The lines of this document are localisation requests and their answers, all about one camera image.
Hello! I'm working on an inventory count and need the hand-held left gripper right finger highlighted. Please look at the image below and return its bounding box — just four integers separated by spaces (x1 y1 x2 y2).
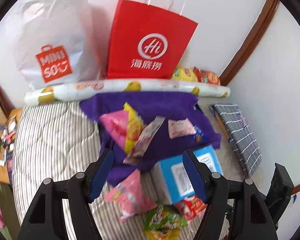
182 149 278 240

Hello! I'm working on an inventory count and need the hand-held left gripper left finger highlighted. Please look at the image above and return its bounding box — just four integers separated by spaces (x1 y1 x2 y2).
17 148 115 240

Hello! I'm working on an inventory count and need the red snack packet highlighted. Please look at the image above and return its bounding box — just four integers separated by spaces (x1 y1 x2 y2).
174 195 208 223

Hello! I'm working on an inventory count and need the pink white printed snack packet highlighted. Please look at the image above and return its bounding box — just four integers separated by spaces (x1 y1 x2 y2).
105 169 158 223

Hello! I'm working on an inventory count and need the small blue snack packet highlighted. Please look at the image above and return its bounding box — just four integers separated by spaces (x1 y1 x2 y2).
192 125 208 143

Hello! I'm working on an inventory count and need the plain magenta snack packet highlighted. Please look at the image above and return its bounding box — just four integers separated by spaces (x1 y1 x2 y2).
98 110 130 153

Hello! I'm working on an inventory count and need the pale pink snack packet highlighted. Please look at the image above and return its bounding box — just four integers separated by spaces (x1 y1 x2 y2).
168 119 198 138

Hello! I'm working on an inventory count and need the long pink snack packet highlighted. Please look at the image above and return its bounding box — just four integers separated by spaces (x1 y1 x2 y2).
123 116 165 165

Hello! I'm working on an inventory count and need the green triangular snack packet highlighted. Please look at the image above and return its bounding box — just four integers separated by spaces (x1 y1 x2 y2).
144 205 188 233

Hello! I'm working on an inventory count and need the blue tissue box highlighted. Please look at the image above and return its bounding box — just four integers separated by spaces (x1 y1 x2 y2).
151 145 224 205

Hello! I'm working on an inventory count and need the grey plaid folded cloth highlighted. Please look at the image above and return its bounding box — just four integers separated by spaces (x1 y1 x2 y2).
209 104 263 175

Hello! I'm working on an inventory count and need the striped quilt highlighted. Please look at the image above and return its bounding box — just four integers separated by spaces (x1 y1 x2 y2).
10 100 240 240

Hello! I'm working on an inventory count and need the purple cloth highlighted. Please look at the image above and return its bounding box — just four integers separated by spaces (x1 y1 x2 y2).
79 92 222 187

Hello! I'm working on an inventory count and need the duck print paper roll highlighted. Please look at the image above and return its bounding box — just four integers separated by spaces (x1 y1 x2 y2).
24 79 230 105

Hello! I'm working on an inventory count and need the red chip bag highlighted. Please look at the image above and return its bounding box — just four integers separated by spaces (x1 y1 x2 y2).
193 67 220 85

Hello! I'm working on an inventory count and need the yellow chip bag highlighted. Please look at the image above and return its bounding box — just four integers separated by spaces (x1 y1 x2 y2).
171 67 198 82

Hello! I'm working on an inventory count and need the pile of small toiletries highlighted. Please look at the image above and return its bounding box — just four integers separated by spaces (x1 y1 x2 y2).
0 115 18 167

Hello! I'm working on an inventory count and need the red paper bag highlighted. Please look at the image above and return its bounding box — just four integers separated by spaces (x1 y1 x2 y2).
107 0 198 80

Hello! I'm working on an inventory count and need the white plastic shopping bag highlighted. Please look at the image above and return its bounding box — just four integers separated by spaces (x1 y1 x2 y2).
5 0 108 90

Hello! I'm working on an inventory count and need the brown wooden door frame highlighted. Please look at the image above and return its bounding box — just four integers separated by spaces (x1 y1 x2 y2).
219 0 280 85

